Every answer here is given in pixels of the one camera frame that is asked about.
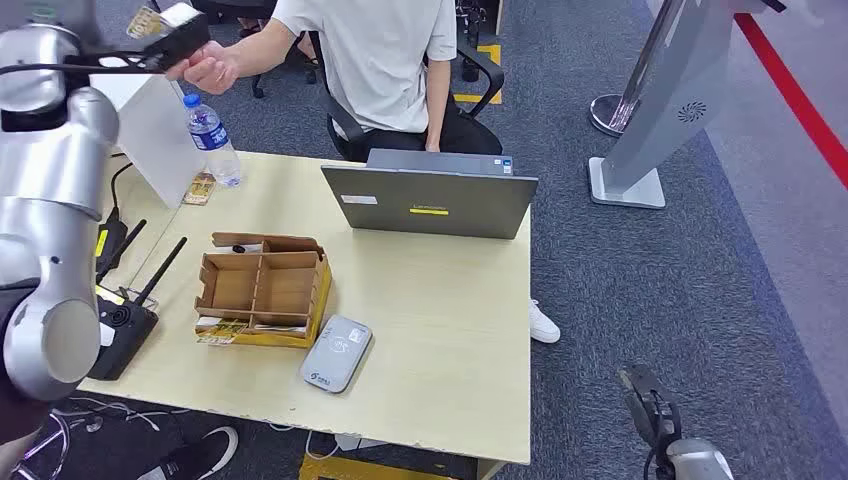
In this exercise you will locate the person's right hand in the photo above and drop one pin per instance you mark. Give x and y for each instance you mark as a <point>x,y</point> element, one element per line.
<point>208,69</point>

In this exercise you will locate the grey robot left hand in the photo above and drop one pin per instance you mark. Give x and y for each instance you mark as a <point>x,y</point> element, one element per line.
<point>40,13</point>

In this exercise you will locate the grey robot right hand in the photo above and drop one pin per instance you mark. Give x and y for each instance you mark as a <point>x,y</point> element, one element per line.
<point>652,411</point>

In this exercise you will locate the person's left hand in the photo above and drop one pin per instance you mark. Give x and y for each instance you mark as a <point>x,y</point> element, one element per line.
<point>434,146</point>

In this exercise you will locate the yellowish ID card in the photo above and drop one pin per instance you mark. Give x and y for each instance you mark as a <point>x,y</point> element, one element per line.
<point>142,23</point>

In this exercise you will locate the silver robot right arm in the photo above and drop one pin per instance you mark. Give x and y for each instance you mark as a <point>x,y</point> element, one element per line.
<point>696,464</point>

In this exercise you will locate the person's left forearm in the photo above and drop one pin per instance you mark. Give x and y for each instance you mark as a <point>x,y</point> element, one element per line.
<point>437,112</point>

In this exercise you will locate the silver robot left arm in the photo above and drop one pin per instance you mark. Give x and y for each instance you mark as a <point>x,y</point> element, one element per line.
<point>46,185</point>

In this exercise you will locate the person's right forearm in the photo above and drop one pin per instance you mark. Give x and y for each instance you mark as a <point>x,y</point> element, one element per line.
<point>262,48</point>

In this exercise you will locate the person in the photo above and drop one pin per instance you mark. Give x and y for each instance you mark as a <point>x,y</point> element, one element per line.
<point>378,60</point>

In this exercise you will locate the brown patterned card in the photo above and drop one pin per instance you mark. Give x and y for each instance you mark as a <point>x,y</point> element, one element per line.
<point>199,190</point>

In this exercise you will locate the grey card reader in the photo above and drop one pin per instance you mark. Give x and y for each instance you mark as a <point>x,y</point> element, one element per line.
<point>334,358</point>

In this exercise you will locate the white card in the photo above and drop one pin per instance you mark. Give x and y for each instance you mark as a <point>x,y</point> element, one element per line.
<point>281,327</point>

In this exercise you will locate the yellow printed key card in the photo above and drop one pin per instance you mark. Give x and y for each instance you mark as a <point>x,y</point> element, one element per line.
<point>222,331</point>

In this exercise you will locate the black office chair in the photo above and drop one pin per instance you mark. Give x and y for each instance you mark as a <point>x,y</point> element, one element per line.
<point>255,83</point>
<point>487,76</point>

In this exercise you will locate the grey laptop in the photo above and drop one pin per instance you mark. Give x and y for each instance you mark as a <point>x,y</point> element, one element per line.
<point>430,205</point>

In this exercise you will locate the clear plastic water bottle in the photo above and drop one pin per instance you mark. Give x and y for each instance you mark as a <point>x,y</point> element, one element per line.
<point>212,146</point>

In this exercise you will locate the white desk cabinet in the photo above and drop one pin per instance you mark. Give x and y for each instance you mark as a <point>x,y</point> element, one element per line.
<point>159,146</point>

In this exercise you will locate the black equipment stand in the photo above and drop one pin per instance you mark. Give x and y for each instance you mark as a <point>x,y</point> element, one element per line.
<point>472,40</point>

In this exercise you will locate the white shoe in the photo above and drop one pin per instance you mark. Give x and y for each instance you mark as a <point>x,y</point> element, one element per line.
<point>543,324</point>

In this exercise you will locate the white paper slip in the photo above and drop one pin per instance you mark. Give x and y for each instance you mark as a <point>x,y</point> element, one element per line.
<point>222,250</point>

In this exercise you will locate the black power adapter yellow label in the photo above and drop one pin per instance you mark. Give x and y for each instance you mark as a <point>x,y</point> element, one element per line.
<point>109,242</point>

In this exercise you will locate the cardboard organizer box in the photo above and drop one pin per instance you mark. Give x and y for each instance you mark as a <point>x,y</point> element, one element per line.
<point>265,285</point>

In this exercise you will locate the silver kiosk stand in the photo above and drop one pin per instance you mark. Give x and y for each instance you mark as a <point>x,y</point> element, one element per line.
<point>662,99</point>

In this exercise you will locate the black controller with antennas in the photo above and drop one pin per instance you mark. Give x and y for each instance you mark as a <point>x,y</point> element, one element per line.
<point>122,331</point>

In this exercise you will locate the yellow box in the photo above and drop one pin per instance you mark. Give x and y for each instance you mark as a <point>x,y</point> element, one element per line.
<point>358,470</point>

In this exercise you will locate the black white-soled shoe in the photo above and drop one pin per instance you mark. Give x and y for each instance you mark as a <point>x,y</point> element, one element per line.
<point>199,456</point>

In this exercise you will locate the chrome stool base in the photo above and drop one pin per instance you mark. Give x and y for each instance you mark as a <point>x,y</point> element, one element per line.
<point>46,445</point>

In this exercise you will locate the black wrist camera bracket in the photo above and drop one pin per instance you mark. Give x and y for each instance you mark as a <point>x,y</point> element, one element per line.
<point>182,43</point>

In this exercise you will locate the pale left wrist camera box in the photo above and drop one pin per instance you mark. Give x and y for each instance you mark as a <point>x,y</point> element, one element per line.
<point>180,13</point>

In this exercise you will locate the chrome stanchion post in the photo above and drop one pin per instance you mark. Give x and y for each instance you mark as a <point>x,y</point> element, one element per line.
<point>606,114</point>

